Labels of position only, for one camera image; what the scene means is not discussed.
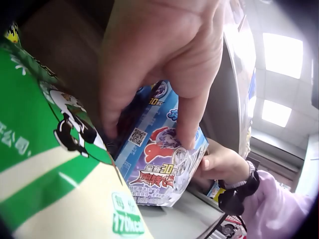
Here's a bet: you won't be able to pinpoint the person's right hand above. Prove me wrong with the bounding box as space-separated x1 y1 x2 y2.
197 139 252 191

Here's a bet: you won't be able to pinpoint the person's left hand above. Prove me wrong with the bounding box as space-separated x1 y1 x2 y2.
98 0 225 150

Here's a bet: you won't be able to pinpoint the person's left fingers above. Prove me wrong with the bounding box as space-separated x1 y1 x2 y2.
98 57 152 139

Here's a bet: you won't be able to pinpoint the person's right fingers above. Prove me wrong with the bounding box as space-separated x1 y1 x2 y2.
199 154 221 173

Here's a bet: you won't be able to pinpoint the person's left thumb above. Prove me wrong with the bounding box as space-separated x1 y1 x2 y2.
174 75 220 150

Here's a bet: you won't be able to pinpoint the blue printed toy box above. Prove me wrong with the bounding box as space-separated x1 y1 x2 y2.
113 80 209 207

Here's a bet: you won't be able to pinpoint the black wrist band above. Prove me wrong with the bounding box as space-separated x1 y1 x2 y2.
218 166 261 216

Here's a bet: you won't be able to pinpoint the square ceiling light panel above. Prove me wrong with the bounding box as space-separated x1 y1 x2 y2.
261 99 292 128
262 32 304 80

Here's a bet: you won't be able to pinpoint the green and cream snack packet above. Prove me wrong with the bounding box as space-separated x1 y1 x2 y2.
0 22 155 239

